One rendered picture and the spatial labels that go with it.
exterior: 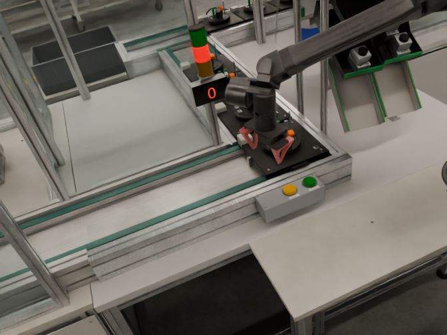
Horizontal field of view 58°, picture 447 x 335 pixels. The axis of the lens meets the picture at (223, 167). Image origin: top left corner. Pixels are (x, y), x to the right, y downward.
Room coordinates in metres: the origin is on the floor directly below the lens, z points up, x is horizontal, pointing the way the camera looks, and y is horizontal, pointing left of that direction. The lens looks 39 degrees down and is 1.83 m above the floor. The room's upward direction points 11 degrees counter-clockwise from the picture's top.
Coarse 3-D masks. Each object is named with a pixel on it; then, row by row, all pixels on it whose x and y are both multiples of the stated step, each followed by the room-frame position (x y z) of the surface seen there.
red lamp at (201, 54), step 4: (192, 48) 1.19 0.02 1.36; (196, 48) 1.18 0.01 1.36; (200, 48) 1.17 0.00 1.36; (204, 48) 1.17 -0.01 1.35; (208, 48) 1.19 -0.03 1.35; (196, 52) 1.18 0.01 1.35; (200, 52) 1.17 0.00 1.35; (204, 52) 1.17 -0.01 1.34; (208, 52) 1.18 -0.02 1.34; (196, 56) 1.18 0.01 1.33; (200, 56) 1.17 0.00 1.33; (204, 56) 1.17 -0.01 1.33; (208, 56) 1.18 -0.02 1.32; (196, 60) 1.18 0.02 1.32; (200, 60) 1.17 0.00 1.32; (204, 60) 1.17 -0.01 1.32
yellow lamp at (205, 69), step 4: (208, 60) 1.18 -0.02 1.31; (196, 64) 1.19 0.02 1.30; (200, 64) 1.17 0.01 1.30; (204, 64) 1.17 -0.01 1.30; (208, 64) 1.18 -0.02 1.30; (200, 68) 1.18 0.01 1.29; (204, 68) 1.17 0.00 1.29; (208, 68) 1.17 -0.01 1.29; (212, 68) 1.19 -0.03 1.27; (200, 72) 1.18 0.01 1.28; (204, 72) 1.17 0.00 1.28; (208, 72) 1.17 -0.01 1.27; (212, 72) 1.19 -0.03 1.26; (200, 76) 1.18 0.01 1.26; (204, 76) 1.17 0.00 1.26
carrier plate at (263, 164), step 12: (288, 120) 1.27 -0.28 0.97; (300, 132) 1.18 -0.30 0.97; (312, 144) 1.09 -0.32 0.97; (252, 156) 1.09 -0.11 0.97; (264, 156) 1.08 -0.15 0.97; (288, 156) 1.06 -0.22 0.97; (300, 156) 1.04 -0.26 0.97; (312, 156) 1.03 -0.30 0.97; (324, 156) 1.04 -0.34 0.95; (264, 168) 1.02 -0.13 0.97; (276, 168) 1.01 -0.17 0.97; (288, 168) 1.00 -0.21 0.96
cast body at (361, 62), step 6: (354, 48) 1.15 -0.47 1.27; (360, 48) 1.13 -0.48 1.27; (366, 48) 1.13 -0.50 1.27; (354, 54) 1.13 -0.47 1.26; (360, 54) 1.12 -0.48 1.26; (366, 54) 1.11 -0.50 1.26; (348, 60) 1.17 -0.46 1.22; (354, 60) 1.13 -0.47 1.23; (360, 60) 1.11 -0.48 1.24; (366, 60) 1.12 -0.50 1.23; (354, 66) 1.13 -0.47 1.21; (360, 66) 1.11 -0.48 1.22; (366, 66) 1.11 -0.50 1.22
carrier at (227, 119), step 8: (216, 104) 1.46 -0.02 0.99; (224, 104) 1.45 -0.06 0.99; (216, 112) 1.42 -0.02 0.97; (224, 112) 1.42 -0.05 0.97; (232, 112) 1.40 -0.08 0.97; (240, 112) 1.34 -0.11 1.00; (248, 112) 1.35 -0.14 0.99; (280, 112) 1.33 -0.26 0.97; (224, 120) 1.36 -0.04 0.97; (232, 120) 1.35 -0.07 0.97; (240, 120) 1.33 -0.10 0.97; (248, 120) 1.31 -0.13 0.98; (280, 120) 1.28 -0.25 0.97; (232, 128) 1.29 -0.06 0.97; (240, 128) 1.28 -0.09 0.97
